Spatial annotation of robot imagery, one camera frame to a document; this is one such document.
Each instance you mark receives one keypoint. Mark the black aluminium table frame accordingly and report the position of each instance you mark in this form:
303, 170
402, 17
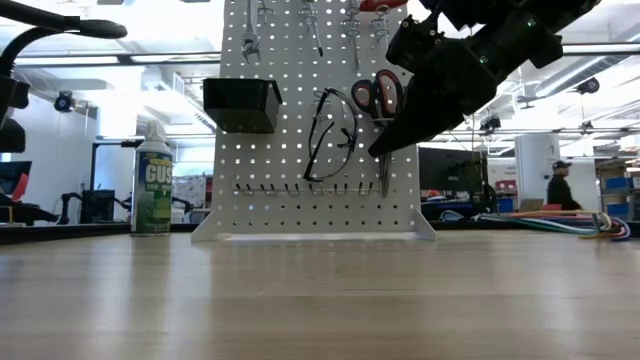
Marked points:
75, 229

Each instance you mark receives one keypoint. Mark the person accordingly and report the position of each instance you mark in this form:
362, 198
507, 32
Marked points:
561, 192

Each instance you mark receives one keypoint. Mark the small metal pegboard hook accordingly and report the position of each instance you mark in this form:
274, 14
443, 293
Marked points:
381, 30

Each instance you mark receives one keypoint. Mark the black monitor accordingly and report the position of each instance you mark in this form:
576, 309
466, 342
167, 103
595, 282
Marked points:
12, 175

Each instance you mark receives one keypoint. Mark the black plastic bin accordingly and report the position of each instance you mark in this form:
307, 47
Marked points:
240, 105

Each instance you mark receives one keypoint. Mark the clear safety glasses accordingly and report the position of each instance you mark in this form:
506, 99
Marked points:
350, 135

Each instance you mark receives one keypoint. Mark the green duster spray can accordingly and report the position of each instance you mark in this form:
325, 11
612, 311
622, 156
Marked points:
152, 200

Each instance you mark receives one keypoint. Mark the white cylindrical appliance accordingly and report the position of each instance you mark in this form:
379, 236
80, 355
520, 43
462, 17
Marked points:
535, 165

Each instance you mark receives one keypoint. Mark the green black screwdriver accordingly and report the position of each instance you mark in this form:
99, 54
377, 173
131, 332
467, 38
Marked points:
316, 35

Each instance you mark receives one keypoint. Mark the white metal pegboard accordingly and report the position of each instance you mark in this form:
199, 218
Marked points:
280, 200

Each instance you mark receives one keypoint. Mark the black machine cabinet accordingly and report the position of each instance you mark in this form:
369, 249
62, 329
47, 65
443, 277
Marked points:
450, 172

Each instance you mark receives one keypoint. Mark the black crate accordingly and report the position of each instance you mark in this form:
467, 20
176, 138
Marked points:
99, 207

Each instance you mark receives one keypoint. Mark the blue storage bin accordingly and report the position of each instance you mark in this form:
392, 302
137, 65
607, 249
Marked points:
619, 182

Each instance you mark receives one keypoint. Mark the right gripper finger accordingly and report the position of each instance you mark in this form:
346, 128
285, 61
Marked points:
411, 97
425, 125

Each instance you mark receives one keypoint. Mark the long straight peg hook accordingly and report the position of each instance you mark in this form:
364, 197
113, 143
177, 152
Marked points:
265, 9

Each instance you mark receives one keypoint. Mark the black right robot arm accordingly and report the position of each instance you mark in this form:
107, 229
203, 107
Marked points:
525, 25

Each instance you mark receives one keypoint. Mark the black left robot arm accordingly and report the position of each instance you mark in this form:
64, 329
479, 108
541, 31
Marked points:
50, 22

